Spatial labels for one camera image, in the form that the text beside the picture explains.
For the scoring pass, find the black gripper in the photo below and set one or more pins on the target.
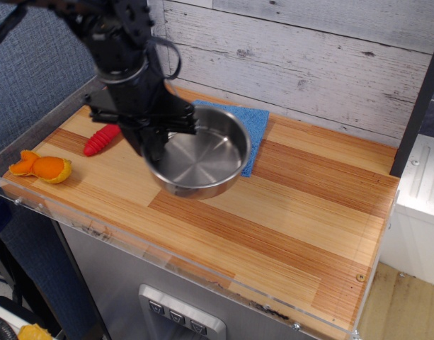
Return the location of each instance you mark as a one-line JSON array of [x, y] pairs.
[[142, 101]]

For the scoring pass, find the stainless steel pot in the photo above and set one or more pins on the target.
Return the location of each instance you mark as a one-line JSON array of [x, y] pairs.
[[203, 165]]

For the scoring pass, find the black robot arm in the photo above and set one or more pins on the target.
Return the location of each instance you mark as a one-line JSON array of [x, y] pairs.
[[118, 35]]

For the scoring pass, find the blue folded cloth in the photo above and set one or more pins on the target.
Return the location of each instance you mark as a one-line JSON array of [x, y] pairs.
[[255, 121]]

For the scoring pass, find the orange plush fish toy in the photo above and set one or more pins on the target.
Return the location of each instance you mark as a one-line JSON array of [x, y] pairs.
[[52, 170]]

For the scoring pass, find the stainless steel cabinet front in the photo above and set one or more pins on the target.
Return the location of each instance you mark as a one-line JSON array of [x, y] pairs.
[[115, 276]]

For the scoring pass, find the clear acrylic table guard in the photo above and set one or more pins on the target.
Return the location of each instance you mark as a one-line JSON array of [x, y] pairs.
[[290, 241]]

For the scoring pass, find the silver control panel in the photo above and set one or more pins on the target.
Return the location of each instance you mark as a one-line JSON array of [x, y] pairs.
[[156, 303]]

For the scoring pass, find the white ribbed appliance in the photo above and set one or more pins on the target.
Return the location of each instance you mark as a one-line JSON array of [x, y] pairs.
[[408, 244]]

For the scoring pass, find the red handled metal spoon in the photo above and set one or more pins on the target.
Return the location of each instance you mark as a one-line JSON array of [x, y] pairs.
[[100, 139]]

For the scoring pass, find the right dark vertical post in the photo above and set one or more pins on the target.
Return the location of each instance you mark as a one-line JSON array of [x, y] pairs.
[[415, 122]]

